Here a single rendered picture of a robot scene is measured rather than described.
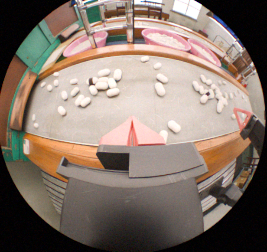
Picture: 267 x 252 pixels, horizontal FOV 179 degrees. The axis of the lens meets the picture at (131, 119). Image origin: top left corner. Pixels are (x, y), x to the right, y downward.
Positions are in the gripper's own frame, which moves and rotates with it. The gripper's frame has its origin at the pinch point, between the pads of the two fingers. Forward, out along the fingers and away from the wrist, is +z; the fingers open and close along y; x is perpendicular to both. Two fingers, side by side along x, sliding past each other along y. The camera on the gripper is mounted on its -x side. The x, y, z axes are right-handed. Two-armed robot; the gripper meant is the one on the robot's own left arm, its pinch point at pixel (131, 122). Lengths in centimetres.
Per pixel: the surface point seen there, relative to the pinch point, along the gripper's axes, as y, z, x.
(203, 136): -20.8, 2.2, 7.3
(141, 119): -2.3, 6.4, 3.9
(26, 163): 140, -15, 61
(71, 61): 24.5, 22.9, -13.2
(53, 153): 22.1, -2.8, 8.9
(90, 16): 105, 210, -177
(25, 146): 43.5, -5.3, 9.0
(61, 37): 52, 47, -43
